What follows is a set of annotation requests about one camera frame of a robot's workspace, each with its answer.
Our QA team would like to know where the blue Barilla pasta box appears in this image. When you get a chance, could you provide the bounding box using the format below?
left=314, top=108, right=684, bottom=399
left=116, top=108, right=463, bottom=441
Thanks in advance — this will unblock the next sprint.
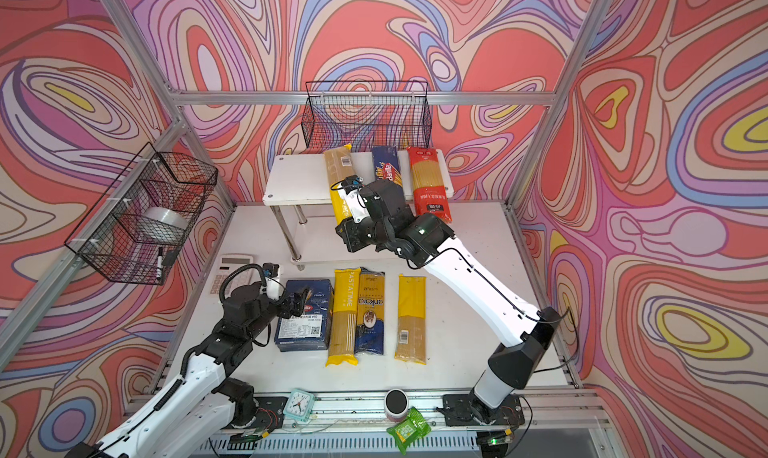
left=274, top=278, right=334, bottom=352

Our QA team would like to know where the red spaghetti bag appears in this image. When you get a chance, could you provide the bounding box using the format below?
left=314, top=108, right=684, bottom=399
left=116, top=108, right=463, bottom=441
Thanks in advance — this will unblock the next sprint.
left=408, top=147, right=452, bottom=223

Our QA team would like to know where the blue Barilla spaghetti box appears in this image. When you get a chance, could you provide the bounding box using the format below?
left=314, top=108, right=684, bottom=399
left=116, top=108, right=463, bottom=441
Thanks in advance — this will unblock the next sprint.
left=371, top=145, right=403, bottom=186

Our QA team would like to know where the yellow Pastatime spaghetti bag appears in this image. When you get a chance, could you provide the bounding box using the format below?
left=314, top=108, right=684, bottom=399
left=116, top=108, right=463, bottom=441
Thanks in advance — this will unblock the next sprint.
left=326, top=268, right=361, bottom=366

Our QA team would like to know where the yellow narrow spaghetti bag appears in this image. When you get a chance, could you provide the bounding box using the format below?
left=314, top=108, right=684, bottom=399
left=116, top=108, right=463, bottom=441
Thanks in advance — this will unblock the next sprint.
left=323, top=143, right=357, bottom=224

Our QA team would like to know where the blue yellow Ankara spaghetti bag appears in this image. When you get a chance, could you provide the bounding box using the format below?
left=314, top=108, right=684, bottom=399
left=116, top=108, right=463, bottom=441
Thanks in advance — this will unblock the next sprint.
left=355, top=268, right=385, bottom=355

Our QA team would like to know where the yellow clear spaghetti bag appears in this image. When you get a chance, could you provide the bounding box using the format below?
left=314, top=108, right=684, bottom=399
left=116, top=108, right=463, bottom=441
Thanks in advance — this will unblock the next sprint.
left=394, top=275, right=427, bottom=365

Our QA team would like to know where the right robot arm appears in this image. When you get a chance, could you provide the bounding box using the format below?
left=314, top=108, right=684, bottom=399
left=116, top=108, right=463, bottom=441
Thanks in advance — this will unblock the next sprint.
left=330, top=175, right=564, bottom=425

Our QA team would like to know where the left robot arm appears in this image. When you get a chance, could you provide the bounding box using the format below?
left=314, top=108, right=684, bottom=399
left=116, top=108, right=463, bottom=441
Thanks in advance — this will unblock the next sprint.
left=66, top=279, right=313, bottom=457

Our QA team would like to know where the white two-tier shelf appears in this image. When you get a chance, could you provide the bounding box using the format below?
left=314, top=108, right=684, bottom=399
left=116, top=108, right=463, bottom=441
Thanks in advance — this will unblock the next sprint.
left=262, top=148, right=455, bottom=271

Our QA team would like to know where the white pink calculator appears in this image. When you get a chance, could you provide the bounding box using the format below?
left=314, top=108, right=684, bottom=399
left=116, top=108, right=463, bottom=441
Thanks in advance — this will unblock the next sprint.
left=209, top=253, right=255, bottom=296

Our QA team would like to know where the mint alarm clock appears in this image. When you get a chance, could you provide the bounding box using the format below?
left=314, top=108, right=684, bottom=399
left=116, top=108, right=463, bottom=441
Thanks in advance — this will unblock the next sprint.
left=283, top=388, right=316, bottom=423

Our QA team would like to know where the black marker pen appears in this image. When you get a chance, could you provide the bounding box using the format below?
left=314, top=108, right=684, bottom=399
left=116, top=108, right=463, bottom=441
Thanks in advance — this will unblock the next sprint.
left=156, top=246, right=164, bottom=282

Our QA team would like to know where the silver tape roll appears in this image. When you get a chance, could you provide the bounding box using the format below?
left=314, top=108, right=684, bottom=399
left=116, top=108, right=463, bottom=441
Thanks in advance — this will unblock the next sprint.
left=137, top=206, right=188, bottom=244

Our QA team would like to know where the green snack packet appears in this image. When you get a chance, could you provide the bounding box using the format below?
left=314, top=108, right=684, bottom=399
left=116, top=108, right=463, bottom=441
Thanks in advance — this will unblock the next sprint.
left=386, top=407, right=432, bottom=455

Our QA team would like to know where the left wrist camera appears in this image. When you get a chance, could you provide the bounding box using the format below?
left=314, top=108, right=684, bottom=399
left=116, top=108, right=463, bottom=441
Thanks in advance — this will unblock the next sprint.
left=262, top=262, right=283, bottom=301

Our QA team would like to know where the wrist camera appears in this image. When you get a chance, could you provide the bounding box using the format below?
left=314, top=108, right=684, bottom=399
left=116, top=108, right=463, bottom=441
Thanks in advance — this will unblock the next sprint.
left=337, top=175, right=369, bottom=223
left=262, top=262, right=283, bottom=301

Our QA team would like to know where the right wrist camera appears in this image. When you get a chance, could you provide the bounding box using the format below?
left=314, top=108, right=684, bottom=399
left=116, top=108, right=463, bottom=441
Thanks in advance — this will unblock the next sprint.
left=337, top=175, right=369, bottom=223

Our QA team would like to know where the black wire basket back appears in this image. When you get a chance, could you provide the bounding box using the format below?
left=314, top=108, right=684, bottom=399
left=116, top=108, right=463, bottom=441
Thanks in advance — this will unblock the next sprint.
left=301, top=80, right=432, bottom=152

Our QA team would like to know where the black wire basket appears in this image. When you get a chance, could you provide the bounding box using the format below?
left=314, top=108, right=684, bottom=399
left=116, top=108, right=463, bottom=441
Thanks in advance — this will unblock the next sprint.
left=301, top=80, right=432, bottom=152
left=65, top=144, right=218, bottom=286

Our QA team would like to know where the black wire basket left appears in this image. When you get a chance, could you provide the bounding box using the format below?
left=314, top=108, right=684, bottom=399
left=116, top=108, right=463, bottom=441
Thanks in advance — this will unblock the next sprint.
left=65, top=144, right=218, bottom=286

